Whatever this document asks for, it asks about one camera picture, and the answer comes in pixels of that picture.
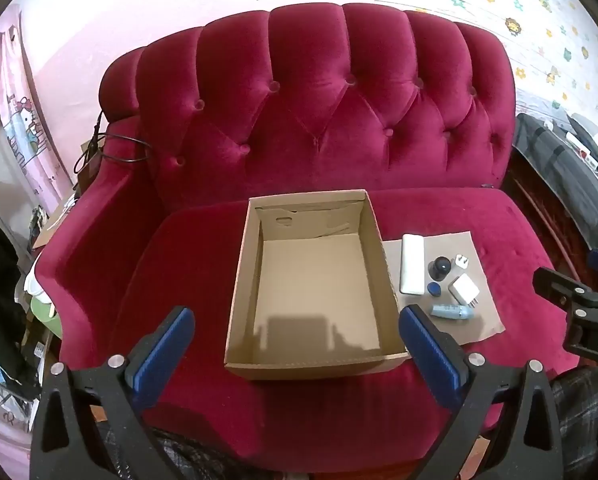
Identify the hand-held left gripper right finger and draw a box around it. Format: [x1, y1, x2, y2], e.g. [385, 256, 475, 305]
[399, 304, 564, 480]

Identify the flat cardboard sheet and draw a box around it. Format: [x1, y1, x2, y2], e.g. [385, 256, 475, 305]
[381, 230, 507, 347]

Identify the cardboard box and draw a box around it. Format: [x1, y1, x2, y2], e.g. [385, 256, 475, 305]
[224, 189, 412, 381]

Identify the black cable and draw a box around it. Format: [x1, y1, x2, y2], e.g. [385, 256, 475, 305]
[76, 110, 154, 173]

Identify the black round knob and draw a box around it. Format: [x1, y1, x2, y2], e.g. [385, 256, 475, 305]
[427, 256, 452, 283]

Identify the dark plaid clothes pile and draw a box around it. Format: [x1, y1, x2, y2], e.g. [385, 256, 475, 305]
[511, 112, 598, 251]

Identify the pink cartoon cat curtain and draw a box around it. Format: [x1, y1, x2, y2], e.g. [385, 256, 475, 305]
[0, 5, 72, 196]

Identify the brown cardboard piece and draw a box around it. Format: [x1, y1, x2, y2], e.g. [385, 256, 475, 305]
[76, 140, 107, 193]

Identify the red velvet tufted sofa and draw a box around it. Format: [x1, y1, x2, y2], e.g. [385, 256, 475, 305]
[31, 2, 587, 476]

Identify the green plastic container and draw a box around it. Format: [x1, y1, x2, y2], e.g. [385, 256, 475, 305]
[29, 292, 64, 341]

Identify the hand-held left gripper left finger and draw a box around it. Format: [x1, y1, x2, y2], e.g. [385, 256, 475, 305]
[29, 306, 196, 480]

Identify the white remote control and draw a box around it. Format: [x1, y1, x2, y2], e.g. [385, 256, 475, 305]
[400, 233, 426, 295]

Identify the light blue tube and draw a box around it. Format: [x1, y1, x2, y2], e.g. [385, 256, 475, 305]
[430, 303, 476, 322]

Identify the large white charger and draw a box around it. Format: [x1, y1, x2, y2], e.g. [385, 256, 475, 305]
[448, 274, 481, 308]

